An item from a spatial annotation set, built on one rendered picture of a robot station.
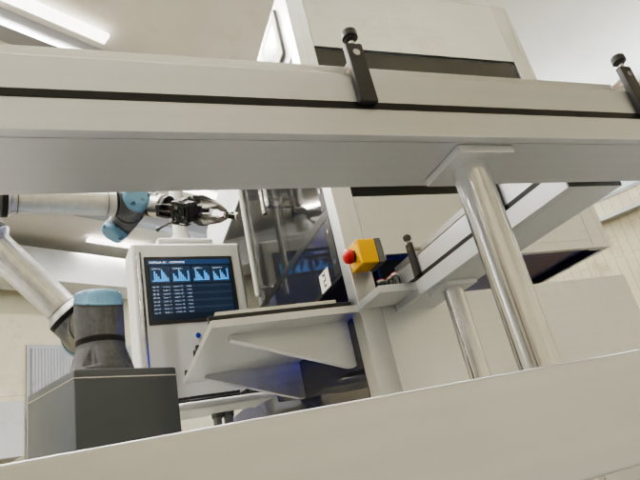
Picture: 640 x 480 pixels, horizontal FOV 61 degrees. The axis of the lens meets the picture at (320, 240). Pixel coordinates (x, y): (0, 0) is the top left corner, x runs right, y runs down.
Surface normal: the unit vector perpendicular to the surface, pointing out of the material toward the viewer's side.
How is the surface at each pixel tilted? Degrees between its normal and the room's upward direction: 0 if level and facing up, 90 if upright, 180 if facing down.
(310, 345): 90
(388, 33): 90
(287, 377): 90
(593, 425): 90
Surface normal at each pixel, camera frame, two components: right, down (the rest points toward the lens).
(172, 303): 0.43, -0.43
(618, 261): -0.68, -0.15
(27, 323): 0.71, -0.40
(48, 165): 0.20, 0.90
